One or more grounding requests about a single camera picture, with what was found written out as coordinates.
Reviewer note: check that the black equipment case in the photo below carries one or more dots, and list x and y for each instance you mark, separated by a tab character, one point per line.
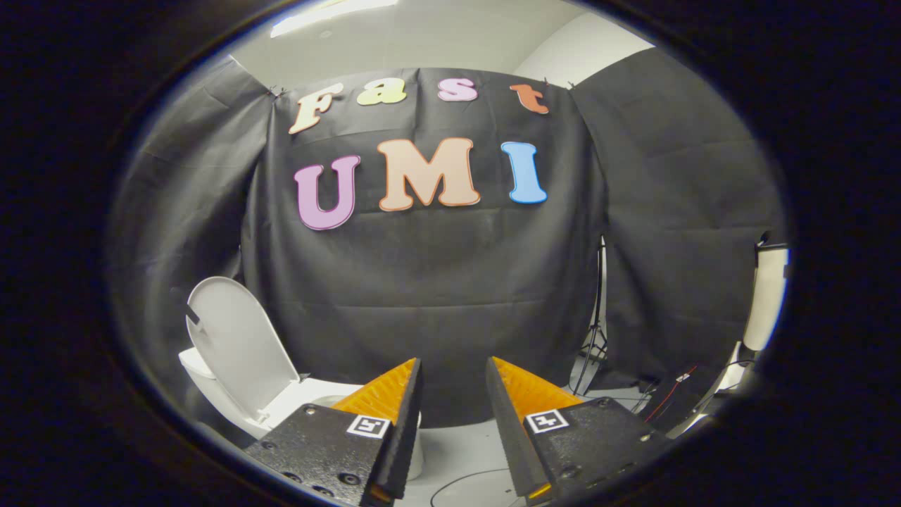
676	401

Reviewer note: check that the black lid pull tab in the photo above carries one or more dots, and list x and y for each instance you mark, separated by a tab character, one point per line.
193	315

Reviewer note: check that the black backdrop cloth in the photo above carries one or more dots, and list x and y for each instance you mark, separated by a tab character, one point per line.
436	282

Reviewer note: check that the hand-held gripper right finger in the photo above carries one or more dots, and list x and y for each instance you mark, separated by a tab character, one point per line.
508	429

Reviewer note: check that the white toilet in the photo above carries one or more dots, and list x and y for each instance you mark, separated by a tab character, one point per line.
310	394

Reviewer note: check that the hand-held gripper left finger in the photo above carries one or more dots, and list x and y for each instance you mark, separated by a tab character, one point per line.
405	436

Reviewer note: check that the black tripod stand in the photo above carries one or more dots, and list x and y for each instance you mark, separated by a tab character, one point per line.
597	317

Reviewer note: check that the white panel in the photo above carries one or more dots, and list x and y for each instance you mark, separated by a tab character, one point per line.
766	296

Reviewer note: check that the white toilet lid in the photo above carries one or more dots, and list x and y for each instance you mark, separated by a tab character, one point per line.
239	345

